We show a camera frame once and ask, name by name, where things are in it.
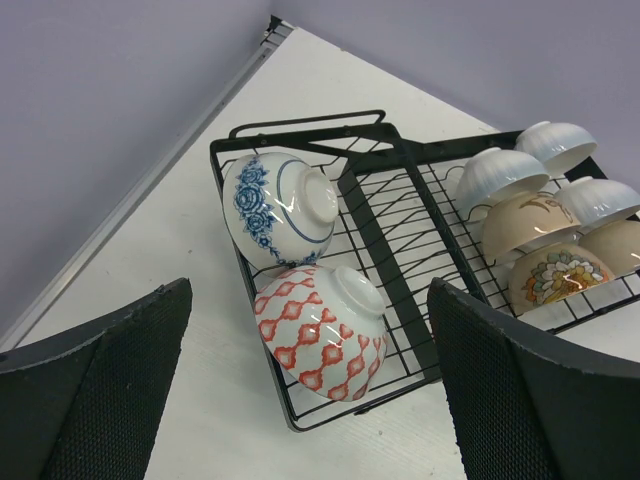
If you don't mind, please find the pale blue bowl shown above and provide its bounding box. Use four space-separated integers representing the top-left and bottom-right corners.
455 147 550 219
554 176 639 230
515 121 598 178

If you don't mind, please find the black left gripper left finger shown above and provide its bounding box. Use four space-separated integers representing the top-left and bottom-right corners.
1 278 193 479

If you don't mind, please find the beige bowl brown motif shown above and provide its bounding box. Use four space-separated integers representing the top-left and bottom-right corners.
481 192 581 265

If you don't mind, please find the beige bowl colourful flower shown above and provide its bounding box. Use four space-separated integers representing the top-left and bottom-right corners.
508 243 615 315

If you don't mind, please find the pale blue bowl rear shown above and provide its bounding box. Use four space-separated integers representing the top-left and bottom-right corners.
515 121 598 178

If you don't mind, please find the pale blue bowl left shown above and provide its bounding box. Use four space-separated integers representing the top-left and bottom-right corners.
455 147 550 219

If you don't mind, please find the pale blue bowl right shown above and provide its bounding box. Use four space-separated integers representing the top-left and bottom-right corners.
554 176 639 230

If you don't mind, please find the blue floral white bowl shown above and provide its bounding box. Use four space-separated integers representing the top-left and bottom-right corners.
222 152 339 278

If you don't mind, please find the plain beige bowl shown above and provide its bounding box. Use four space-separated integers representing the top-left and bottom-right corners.
578 220 640 277

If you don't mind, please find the black wire dish rack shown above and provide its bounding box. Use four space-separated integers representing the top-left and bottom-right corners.
209 109 640 433

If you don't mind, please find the red patterned white bowl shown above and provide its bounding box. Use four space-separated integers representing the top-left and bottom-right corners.
254 265 390 402

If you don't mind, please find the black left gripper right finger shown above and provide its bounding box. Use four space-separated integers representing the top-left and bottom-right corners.
427 278 639 479

